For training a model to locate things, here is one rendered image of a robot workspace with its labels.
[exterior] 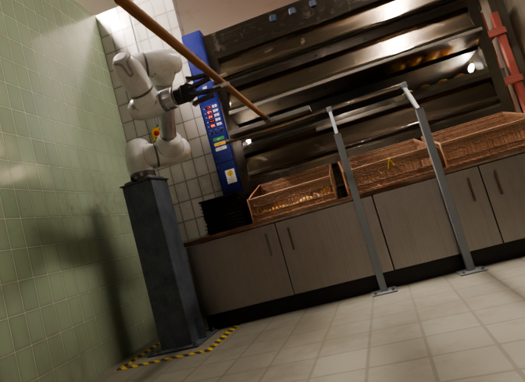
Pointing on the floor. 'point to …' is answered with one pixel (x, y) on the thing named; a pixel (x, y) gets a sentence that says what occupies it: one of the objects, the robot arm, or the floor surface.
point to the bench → (474, 180)
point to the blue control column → (193, 41)
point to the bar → (357, 189)
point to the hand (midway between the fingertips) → (219, 80)
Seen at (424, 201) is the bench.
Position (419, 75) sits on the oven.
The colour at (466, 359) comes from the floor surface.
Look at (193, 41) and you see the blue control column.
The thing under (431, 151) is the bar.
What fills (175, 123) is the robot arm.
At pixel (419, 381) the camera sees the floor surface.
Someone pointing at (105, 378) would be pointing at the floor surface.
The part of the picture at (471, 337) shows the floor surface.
